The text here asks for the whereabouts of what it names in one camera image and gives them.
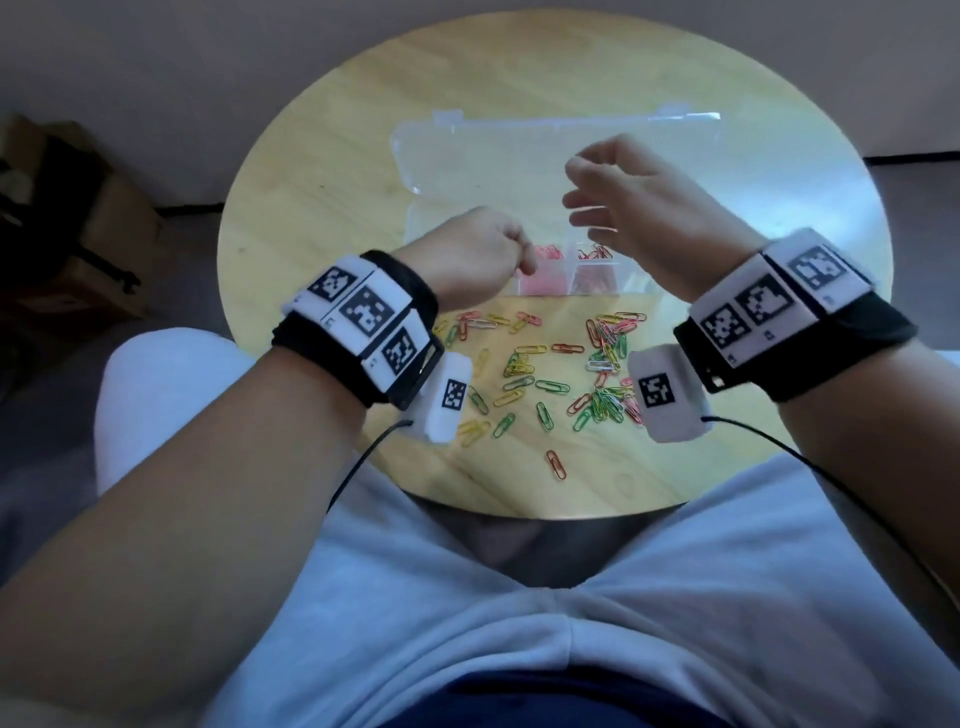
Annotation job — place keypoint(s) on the person's right hand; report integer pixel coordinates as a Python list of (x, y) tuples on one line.
[(660, 217)]

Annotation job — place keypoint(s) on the person's left hand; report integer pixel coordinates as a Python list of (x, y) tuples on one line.
[(465, 255)]

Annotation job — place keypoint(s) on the heap of pink paper clips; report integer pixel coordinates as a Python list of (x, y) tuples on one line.
[(541, 279)]

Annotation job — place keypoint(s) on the heap of red paper clips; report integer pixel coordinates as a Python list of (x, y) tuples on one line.
[(596, 277)]

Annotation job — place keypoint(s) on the clear plastic compartment box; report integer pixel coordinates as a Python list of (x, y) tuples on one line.
[(480, 165)]

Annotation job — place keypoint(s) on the pile of coloured paper clips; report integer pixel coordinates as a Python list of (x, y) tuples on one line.
[(604, 405)]

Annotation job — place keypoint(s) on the person's right forearm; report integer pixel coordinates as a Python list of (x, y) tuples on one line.
[(885, 435)]

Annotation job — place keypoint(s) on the person's left forearm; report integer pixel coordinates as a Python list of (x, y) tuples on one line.
[(187, 540)]

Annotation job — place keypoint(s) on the brown cardboard box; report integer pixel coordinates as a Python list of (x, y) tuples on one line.
[(120, 217)]

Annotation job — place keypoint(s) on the black left wristband white markers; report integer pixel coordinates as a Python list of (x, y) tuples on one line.
[(322, 352)]

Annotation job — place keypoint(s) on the black wristband white markers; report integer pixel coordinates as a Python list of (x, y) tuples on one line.
[(322, 352), (840, 352)]

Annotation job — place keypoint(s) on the black right wristband white markers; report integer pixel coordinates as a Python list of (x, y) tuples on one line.
[(840, 352)]

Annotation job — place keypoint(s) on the dark blue shirt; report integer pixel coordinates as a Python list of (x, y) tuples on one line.
[(555, 705)]

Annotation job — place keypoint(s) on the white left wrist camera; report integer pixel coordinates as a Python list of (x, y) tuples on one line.
[(442, 420)]

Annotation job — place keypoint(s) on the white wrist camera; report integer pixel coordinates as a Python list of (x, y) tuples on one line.
[(671, 420), (442, 420)]

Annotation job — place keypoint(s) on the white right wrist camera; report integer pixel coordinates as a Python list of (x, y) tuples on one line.
[(671, 420)]

